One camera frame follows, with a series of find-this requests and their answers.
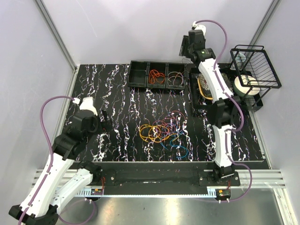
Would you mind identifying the brown cable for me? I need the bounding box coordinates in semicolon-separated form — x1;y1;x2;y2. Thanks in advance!
168;57;191;82

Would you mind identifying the white cable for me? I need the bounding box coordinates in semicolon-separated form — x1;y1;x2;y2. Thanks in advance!
167;72;185;86

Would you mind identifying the orange cable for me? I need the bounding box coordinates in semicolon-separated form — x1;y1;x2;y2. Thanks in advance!
149;69;166;84

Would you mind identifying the yellow cable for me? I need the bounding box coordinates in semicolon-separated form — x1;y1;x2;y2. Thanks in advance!
139;124;172;143

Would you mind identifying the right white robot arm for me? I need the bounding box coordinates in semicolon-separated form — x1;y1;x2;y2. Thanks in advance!
179;28;241;186

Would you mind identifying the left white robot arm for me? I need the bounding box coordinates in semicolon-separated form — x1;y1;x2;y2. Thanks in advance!
9;110;112;225

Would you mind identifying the black three-compartment bin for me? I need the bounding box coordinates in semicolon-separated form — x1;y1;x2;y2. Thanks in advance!
127;61;188;91

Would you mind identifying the pale blue cup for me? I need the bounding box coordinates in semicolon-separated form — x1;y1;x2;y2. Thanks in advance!
230;53;247;71

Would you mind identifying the black tray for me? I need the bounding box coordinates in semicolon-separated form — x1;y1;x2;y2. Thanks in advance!
189;67;237;110

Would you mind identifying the white ceramic bowl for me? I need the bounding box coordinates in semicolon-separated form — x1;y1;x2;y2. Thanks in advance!
233;75;261;98

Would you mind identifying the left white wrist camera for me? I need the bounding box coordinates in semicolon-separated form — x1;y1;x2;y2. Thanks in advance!
72;97;98;116

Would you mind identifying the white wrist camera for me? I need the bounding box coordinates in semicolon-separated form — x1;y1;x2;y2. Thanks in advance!
192;21;206;35
72;97;98;116

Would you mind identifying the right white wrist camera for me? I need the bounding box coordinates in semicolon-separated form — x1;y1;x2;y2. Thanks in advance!
192;21;206;35

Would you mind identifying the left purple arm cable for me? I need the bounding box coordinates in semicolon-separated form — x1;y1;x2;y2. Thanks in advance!
17;95;98;225

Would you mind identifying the pink cable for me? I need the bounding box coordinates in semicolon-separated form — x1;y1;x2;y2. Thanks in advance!
152;111;187;136

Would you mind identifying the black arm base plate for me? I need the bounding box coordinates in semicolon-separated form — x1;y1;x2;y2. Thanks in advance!
96;162;240;190

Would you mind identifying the black wire dish rack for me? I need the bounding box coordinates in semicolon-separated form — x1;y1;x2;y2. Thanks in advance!
230;45;282;112

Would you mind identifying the aluminium ruler rail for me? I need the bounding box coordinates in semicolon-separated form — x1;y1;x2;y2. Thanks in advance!
75;187;227;198

